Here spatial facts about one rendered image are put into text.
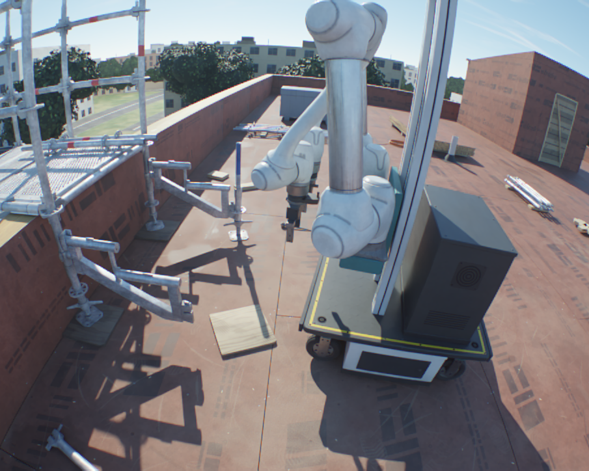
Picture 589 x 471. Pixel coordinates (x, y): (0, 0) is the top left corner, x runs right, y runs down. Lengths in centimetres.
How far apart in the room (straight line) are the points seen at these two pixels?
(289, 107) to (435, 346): 616
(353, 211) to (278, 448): 102
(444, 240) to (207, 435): 124
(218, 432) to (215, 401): 16
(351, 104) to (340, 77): 8
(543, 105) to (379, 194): 903
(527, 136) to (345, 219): 904
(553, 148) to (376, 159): 921
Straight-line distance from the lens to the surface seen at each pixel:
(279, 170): 106
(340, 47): 86
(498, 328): 236
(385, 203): 108
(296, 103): 702
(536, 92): 970
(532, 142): 990
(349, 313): 152
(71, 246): 171
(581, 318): 311
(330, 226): 89
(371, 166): 153
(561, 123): 1049
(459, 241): 122
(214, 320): 185
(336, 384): 164
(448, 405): 177
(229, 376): 163
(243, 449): 145
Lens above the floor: 136
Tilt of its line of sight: 31 degrees down
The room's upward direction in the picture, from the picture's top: 5 degrees clockwise
